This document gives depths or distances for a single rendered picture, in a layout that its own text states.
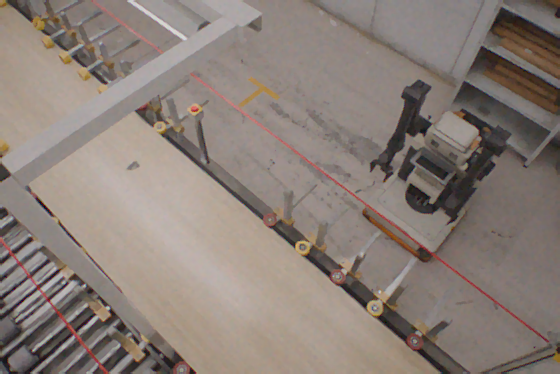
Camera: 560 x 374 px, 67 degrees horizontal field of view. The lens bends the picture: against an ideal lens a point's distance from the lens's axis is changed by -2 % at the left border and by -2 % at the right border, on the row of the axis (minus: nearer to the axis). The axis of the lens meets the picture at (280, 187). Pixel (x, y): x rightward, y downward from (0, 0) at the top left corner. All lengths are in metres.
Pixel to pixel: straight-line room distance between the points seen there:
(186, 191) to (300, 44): 2.68
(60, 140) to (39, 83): 2.64
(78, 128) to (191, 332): 1.56
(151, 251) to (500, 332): 2.50
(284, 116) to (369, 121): 0.80
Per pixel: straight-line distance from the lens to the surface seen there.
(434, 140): 2.63
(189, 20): 1.25
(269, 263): 2.39
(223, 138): 3.98
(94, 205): 2.75
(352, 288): 2.59
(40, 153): 0.93
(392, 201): 3.40
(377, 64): 4.76
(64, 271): 2.67
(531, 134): 4.50
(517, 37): 3.94
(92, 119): 0.94
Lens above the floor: 3.12
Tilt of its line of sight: 58 degrees down
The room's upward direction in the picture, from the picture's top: 2 degrees clockwise
